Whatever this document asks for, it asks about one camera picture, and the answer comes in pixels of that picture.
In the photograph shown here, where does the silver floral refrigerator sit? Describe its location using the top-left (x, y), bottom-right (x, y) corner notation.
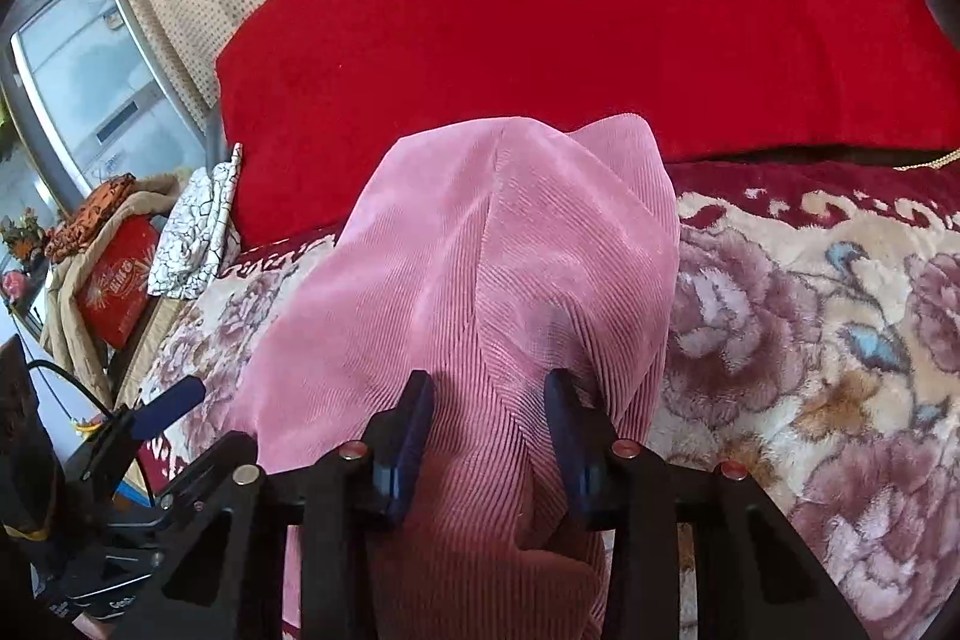
top-left (2, 0), bottom-right (205, 218)

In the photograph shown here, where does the red gift box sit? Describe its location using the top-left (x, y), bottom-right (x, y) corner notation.
top-left (76, 214), bottom-right (160, 349)

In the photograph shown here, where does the floral plush blanket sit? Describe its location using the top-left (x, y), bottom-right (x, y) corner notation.
top-left (140, 163), bottom-right (958, 638)

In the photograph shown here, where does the artificial flower arrangement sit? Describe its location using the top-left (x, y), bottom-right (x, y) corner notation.
top-left (0, 208), bottom-right (47, 271)

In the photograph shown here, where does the white patterned folded cloth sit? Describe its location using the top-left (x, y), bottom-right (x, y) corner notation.
top-left (146, 145), bottom-right (242, 301)

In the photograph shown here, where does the black cable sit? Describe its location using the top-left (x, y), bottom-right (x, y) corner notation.
top-left (24, 357), bottom-right (114, 421)

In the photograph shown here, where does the pink corduroy jacket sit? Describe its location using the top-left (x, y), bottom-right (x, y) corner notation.
top-left (226, 113), bottom-right (679, 638)

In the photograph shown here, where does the red quilt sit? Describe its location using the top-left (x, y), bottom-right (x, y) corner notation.
top-left (217, 0), bottom-right (958, 245)

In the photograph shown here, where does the orange black patterned cloth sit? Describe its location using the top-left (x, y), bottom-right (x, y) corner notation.
top-left (44, 174), bottom-right (137, 265)

